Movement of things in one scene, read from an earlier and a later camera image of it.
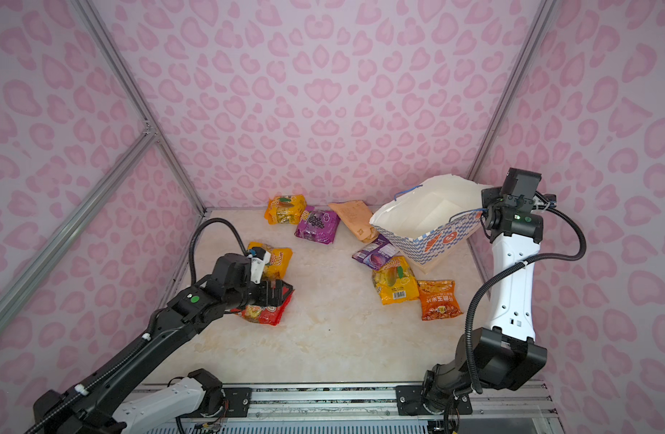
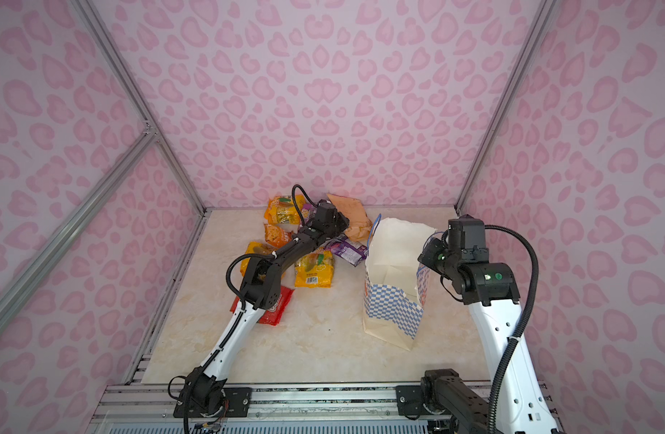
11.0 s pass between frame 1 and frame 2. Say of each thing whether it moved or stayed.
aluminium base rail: stayed
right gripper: moved
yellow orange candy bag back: stayed
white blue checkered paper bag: moved
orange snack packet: moved
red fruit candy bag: stayed
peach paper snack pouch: moved
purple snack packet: moved
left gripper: moved
